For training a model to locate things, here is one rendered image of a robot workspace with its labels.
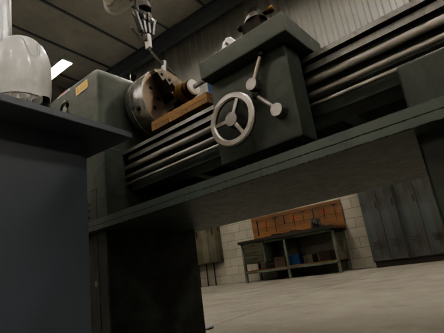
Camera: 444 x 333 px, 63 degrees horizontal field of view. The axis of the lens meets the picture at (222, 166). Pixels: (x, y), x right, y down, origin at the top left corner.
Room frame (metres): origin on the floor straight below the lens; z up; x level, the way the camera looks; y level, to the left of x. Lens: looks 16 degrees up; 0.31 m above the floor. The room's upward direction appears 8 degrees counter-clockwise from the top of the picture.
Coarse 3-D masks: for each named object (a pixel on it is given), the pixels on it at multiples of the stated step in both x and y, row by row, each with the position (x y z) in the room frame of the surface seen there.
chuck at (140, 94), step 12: (168, 72) 1.49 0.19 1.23; (144, 84) 1.37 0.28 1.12; (156, 84) 1.43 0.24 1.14; (132, 96) 1.40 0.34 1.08; (144, 96) 1.37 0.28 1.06; (156, 96) 1.42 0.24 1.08; (168, 96) 1.52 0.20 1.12; (132, 108) 1.42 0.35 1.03; (144, 108) 1.38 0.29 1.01; (156, 108) 1.42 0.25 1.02; (144, 120) 1.43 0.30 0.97
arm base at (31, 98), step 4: (8, 92) 0.87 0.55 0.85; (12, 92) 0.87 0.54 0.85; (16, 92) 0.88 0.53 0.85; (20, 92) 0.88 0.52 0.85; (16, 96) 0.88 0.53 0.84; (20, 96) 0.88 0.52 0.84; (24, 96) 0.89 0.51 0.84; (28, 96) 0.89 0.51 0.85; (32, 96) 0.90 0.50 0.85; (36, 96) 0.91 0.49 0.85; (40, 96) 0.87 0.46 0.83; (44, 96) 0.88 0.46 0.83; (28, 100) 0.88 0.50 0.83; (32, 100) 0.89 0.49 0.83; (36, 100) 0.88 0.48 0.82; (40, 100) 0.87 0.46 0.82; (44, 100) 0.91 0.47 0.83; (48, 100) 0.89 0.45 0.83; (40, 104) 0.88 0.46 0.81; (44, 104) 0.88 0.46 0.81; (48, 104) 0.89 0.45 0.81
